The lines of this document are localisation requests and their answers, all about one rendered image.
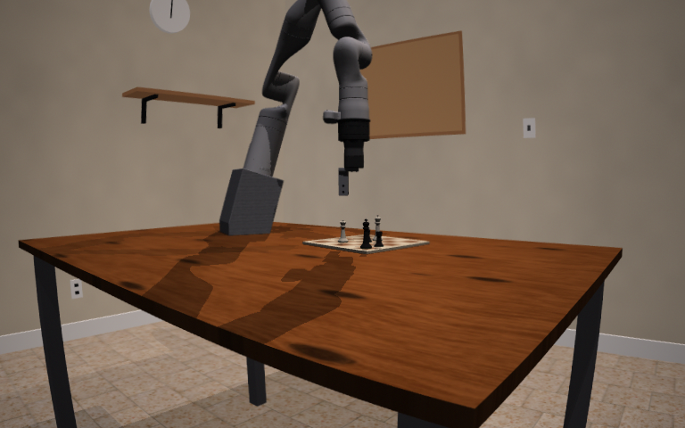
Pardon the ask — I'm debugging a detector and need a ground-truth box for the white chess king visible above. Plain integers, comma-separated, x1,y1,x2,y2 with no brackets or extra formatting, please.
373,215,381,241

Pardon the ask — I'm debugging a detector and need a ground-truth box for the black rook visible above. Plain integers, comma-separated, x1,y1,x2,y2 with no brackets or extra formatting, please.
374,231,384,247

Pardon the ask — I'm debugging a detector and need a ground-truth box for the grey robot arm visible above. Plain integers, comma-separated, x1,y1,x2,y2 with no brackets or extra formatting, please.
244,0,372,177

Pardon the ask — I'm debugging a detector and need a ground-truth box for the black king chess piece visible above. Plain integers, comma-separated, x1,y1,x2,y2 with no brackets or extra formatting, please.
360,219,372,249

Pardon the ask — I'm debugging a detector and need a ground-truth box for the grey chess queen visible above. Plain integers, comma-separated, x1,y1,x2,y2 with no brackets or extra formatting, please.
338,220,349,243

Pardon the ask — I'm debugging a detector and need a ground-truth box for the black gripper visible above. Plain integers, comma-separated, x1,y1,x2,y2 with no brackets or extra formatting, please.
323,98,370,195

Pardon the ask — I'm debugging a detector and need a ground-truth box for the chessboard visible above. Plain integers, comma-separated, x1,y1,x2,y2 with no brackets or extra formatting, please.
302,235,430,254

